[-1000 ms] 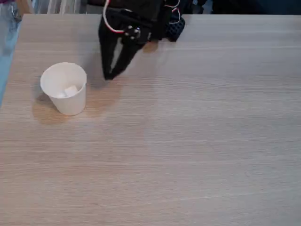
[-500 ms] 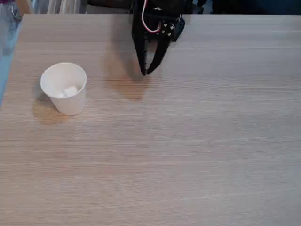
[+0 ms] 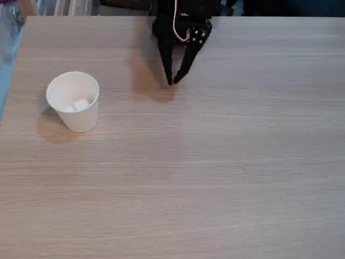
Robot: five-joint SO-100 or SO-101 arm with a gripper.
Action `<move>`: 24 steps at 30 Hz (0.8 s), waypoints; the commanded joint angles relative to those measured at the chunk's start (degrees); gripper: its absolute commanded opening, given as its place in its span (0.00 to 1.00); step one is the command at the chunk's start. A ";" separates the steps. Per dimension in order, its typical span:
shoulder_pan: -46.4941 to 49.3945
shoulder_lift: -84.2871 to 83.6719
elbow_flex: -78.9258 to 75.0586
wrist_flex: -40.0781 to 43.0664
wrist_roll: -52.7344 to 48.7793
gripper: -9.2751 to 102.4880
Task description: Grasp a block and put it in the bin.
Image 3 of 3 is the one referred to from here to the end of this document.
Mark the small white cube block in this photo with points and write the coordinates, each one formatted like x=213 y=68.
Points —
x=81 y=104

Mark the white paper cup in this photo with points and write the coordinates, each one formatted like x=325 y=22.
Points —
x=74 y=108

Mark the pale pleated curtain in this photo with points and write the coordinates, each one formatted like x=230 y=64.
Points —
x=67 y=6

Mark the person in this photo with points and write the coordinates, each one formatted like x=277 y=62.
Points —
x=9 y=40

